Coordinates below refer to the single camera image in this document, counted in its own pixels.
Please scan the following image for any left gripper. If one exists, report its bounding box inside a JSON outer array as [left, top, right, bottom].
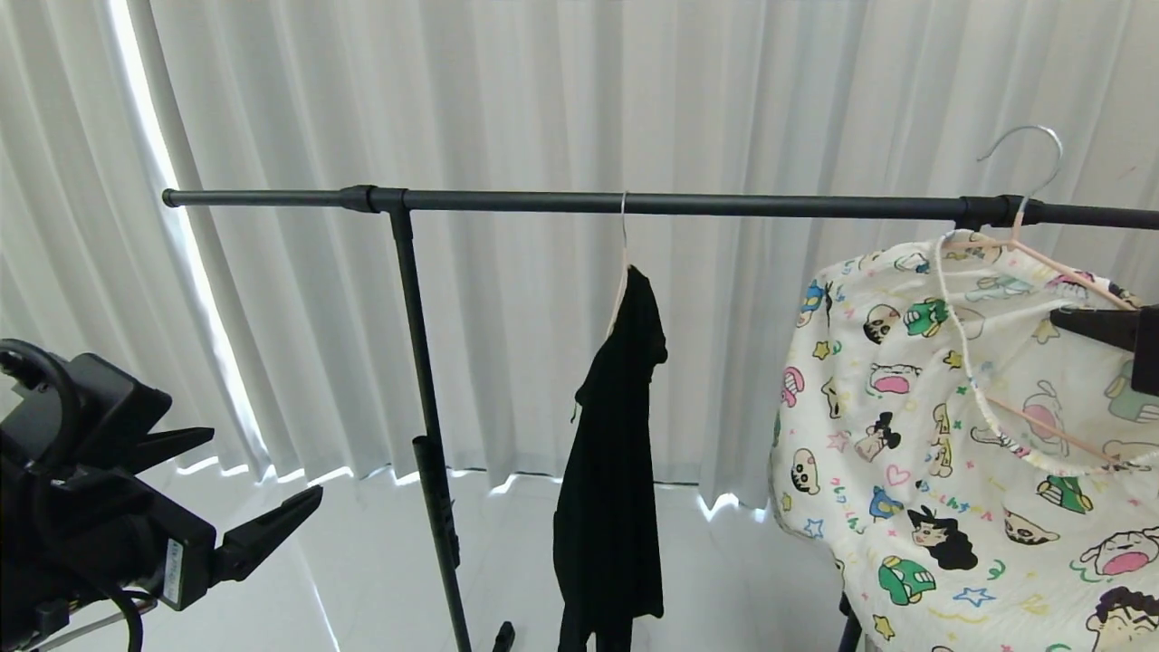
[[0, 427, 325, 649]]

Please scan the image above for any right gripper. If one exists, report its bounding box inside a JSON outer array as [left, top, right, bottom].
[[1130, 305, 1159, 398]]

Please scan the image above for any pink clothes hanger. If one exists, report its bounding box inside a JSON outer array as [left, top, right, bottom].
[[940, 125, 1140, 465], [604, 192, 633, 340]]

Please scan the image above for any cream printed garment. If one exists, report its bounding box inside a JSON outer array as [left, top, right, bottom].
[[770, 231, 1159, 652]]

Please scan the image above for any black sleeveless top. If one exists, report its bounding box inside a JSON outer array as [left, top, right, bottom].
[[552, 264, 670, 652]]

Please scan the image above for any black clothes rack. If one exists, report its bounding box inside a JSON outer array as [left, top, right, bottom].
[[161, 185, 1159, 652]]

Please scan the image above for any white curtain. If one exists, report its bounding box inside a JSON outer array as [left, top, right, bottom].
[[0, 0, 1159, 513]]

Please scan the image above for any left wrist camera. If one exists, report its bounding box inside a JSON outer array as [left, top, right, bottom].
[[0, 351, 175, 476]]

